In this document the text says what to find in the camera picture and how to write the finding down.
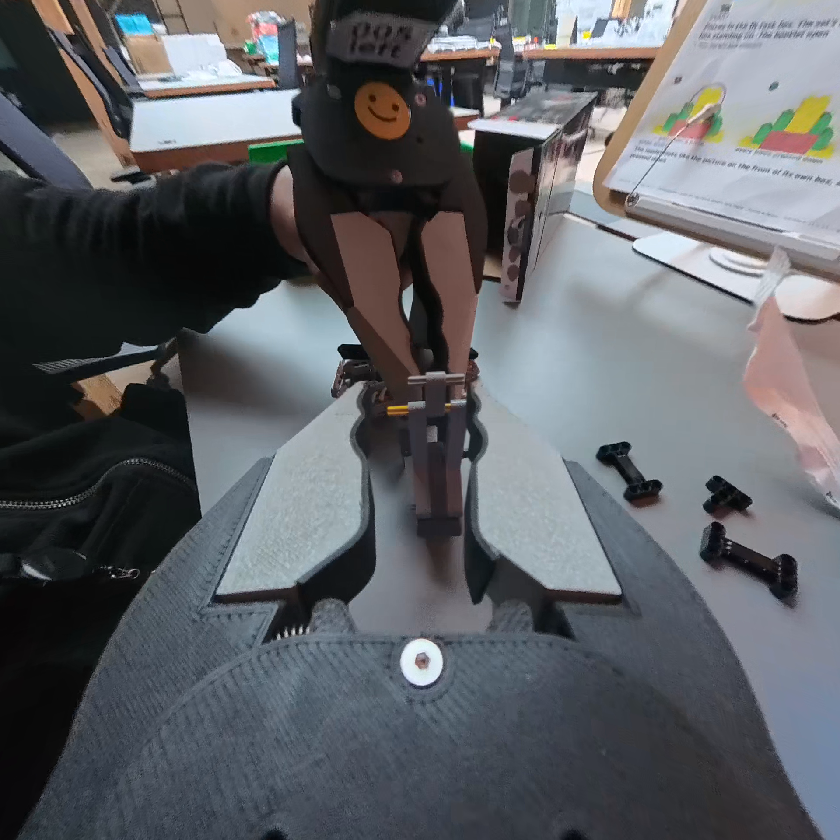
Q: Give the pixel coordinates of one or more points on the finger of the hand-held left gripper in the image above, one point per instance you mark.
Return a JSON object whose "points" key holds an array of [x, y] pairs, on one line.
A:
{"points": [[456, 275], [361, 262]]}

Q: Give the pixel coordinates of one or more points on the green plastic bin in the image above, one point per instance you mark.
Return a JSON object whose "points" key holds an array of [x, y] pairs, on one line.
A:
{"points": [[272, 151]]}

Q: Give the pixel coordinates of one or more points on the wood-edged grey desk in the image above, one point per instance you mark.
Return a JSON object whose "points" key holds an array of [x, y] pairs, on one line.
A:
{"points": [[210, 121]]}

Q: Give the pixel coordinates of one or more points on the person's left hand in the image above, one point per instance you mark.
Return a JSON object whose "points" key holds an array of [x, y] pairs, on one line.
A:
{"points": [[292, 223]]}

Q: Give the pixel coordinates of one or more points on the open cardboard box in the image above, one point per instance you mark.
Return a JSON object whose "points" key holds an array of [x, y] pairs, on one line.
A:
{"points": [[518, 164]]}

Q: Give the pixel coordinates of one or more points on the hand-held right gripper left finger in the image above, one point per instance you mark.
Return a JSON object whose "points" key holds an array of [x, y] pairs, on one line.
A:
{"points": [[295, 518]]}

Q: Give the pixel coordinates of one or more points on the printed instruction sheet stand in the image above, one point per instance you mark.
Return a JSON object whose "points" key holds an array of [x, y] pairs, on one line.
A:
{"points": [[735, 131]]}

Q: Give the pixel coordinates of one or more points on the pink plastic bag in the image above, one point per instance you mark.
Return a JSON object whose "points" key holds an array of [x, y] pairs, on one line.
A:
{"points": [[787, 394]]}

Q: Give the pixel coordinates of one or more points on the person's left forearm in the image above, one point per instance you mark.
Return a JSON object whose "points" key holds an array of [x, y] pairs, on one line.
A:
{"points": [[131, 249]]}

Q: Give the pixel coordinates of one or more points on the white stand base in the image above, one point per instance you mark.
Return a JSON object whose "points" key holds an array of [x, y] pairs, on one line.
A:
{"points": [[682, 253]]}

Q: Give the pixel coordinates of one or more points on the black lego angle connector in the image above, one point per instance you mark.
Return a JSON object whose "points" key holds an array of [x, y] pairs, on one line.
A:
{"points": [[727, 495]]}

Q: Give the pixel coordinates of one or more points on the black lego H connector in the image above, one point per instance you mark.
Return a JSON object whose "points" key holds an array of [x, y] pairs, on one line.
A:
{"points": [[748, 558], [630, 471]]}

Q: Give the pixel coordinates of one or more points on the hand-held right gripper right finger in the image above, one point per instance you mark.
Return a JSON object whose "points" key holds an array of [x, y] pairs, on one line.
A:
{"points": [[544, 525]]}

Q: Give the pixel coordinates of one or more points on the grey lego liftarm assembly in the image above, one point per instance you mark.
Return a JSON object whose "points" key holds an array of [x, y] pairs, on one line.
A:
{"points": [[436, 472]]}

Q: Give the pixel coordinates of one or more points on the black monitor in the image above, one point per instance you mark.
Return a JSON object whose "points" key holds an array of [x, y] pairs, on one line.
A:
{"points": [[287, 52]]}

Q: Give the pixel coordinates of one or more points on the stack of white boxes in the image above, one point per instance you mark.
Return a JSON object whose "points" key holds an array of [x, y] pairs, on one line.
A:
{"points": [[190, 49]]}

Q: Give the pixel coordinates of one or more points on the black office chair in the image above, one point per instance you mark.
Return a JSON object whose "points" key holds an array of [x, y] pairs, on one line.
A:
{"points": [[33, 151]]}

